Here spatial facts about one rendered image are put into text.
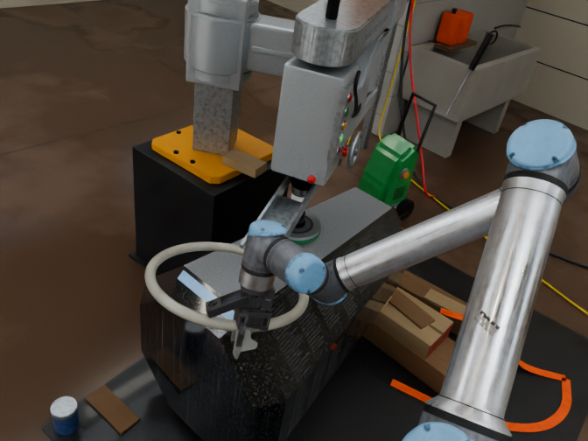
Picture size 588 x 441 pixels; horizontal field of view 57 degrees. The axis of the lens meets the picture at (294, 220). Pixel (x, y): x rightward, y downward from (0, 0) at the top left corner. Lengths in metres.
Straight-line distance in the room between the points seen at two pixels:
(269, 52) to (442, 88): 2.50
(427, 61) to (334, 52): 3.07
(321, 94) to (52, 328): 1.84
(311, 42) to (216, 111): 1.02
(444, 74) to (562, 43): 2.23
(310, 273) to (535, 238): 0.48
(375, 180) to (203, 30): 1.76
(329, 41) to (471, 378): 1.16
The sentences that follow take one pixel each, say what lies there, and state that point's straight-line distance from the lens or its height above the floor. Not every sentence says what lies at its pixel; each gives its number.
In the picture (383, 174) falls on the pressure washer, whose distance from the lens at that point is 3.74.
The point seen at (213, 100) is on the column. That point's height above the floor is 1.07.
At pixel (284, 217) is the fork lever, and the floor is 1.00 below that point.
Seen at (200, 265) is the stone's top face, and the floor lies 0.81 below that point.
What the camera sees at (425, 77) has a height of 0.66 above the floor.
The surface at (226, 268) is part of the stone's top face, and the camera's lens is 2.04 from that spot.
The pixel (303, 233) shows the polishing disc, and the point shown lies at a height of 0.85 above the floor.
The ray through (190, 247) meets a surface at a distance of 1.79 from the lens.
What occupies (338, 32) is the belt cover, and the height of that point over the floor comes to 1.67.
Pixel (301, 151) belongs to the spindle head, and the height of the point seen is 1.23.
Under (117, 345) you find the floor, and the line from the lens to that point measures 2.87.
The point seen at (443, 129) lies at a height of 0.25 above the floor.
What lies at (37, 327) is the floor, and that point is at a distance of 3.02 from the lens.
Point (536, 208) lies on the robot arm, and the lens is 1.07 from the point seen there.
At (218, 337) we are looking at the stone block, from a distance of 1.91.
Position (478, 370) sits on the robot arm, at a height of 1.46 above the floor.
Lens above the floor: 2.15
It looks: 35 degrees down
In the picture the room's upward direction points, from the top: 10 degrees clockwise
